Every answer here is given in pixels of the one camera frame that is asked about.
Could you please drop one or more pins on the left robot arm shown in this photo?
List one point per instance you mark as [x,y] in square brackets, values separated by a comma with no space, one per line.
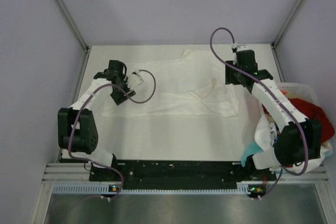
[78,124]

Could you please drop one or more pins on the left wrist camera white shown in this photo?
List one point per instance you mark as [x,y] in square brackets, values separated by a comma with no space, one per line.
[134,79]

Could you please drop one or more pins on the white laundry basket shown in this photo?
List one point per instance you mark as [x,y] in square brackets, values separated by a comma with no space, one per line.
[304,99]

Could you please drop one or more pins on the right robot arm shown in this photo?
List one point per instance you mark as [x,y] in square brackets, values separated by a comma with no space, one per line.
[278,106]

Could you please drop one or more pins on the grey slotted cable duct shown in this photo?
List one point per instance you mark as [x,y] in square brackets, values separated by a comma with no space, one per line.
[105,189]

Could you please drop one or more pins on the red t shirt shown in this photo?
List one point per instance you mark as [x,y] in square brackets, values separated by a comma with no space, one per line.
[289,149]

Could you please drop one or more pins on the aluminium front rail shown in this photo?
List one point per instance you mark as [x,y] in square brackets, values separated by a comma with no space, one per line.
[65,173]

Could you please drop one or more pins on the right aluminium frame post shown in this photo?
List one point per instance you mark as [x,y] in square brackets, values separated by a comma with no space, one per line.
[287,23]

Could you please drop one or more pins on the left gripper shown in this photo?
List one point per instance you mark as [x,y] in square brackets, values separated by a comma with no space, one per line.
[118,98]

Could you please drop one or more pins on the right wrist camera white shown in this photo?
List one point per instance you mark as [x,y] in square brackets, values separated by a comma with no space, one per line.
[238,47]

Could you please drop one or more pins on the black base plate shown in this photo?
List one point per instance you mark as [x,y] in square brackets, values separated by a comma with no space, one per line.
[175,175]

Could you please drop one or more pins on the aluminium frame post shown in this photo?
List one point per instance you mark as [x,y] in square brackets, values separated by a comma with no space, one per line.
[71,24]
[287,23]

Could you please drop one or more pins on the white printed t shirt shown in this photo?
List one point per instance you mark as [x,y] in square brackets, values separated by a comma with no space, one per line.
[265,135]

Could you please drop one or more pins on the teal t shirt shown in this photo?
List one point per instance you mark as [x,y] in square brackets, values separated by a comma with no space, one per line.
[252,149]

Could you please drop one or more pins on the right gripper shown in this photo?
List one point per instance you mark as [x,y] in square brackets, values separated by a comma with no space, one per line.
[229,77]

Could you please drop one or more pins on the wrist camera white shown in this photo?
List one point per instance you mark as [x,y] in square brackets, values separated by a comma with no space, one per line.
[238,47]
[134,79]

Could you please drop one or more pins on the left aluminium frame post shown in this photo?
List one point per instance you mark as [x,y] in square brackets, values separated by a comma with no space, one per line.
[71,24]

